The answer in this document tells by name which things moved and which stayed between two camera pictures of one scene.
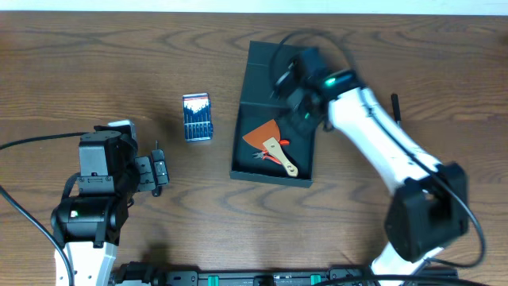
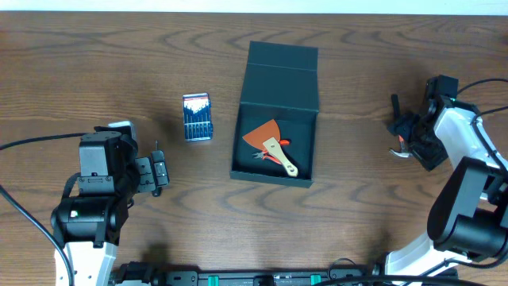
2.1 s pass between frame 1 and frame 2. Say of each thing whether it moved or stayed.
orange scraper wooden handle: stayed
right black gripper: moved
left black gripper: stayed
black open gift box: stayed
